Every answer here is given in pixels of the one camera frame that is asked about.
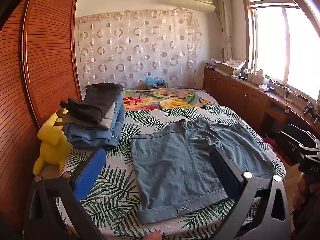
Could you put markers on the floral blanket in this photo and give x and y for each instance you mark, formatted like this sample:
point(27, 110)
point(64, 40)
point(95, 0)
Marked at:
point(170, 98)

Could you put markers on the bed with leaf-print sheet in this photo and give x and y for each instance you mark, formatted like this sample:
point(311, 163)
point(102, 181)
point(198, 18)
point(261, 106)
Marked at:
point(115, 187)

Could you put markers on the red cloth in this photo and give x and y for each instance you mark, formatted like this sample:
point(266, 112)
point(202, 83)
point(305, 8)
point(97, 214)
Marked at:
point(270, 141)

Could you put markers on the stack of papers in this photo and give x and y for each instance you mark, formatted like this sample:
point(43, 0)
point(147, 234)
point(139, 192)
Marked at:
point(235, 61)

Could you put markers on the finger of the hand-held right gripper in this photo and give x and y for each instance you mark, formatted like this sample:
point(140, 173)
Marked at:
point(291, 143)
point(301, 131)

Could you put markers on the beige window curtain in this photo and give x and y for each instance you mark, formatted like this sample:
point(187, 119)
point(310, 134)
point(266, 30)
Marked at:
point(225, 25)

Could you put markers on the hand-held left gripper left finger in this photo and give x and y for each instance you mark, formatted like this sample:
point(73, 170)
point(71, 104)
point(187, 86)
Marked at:
point(91, 173)

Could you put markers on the long wooden cabinet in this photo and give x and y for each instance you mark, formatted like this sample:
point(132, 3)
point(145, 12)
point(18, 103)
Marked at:
point(240, 95)

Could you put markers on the person's left hand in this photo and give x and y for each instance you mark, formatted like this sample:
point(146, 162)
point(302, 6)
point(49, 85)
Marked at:
point(152, 235)

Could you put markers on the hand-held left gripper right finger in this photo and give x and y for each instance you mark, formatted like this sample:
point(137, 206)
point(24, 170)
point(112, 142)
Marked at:
point(225, 175)

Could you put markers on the person's right hand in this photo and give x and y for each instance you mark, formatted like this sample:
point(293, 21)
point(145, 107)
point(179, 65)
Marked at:
point(303, 192)

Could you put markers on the folded grey pants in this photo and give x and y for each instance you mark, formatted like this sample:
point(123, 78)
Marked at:
point(107, 121)

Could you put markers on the blue plastic bag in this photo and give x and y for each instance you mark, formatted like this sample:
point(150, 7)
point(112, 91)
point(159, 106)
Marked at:
point(152, 82)

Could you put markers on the yellow plush toy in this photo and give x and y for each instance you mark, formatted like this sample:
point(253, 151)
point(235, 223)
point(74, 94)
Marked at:
point(51, 142)

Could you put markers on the cardboard box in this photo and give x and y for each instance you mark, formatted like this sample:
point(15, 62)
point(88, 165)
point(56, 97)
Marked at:
point(228, 68)

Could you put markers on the circle patterned sheer curtain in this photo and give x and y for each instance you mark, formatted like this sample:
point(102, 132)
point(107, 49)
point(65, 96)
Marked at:
point(140, 47)

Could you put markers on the folded black pants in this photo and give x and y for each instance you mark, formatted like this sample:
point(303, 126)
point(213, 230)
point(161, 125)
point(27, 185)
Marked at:
point(97, 102)

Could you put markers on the white plastic bottle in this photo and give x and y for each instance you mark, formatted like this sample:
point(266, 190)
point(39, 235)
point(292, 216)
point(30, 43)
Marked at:
point(258, 77)

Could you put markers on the light blue denim shorts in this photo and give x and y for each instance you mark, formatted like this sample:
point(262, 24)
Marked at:
point(175, 160)

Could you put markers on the folded blue jeans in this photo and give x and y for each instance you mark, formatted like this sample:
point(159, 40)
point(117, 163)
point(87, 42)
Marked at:
point(87, 137)
point(119, 120)

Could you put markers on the wooden framed window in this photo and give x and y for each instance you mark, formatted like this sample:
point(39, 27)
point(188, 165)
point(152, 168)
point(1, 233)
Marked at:
point(287, 42)

